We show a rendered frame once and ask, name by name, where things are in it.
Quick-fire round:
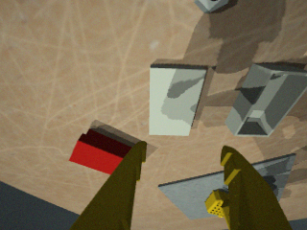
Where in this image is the grey hex nut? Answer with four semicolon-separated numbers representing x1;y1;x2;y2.
194;0;228;13

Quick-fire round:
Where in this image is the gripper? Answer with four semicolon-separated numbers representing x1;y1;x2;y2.
69;141;293;230

